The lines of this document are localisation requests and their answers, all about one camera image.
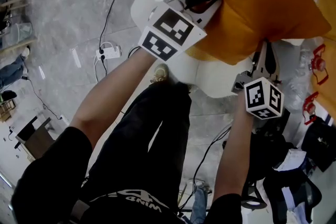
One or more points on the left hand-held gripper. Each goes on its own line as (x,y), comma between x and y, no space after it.
(170,26)

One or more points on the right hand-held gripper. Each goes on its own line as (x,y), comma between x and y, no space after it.
(262,97)

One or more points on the orange cushion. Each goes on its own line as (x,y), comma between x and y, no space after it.
(262,8)

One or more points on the person's right forearm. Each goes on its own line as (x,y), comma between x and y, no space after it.
(233,144)

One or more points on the person's left forearm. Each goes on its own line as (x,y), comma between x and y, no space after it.
(113,91)

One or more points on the person's tan shoe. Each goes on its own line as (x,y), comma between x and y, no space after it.
(160,73)

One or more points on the black office chair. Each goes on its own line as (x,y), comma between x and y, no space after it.
(265,144)

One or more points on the black bag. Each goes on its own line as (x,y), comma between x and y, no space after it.
(320,144)

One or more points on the white crumpled paper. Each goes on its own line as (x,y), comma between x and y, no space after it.
(290,160)

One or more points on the white power strip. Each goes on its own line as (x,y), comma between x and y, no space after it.
(109,52)

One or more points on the pale cloth pile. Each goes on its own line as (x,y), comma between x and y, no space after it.
(296,204)

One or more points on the person's black trousers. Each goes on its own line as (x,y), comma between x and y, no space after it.
(141,139)

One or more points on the clear waste bin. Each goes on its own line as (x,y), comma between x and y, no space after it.
(23,32)

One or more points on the dark wooden cabinet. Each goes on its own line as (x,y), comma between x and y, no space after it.
(36,139)

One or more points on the black shoe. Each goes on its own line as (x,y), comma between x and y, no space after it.
(8,96)

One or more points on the person's black printed t-shirt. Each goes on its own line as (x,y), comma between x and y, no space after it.
(47,170)

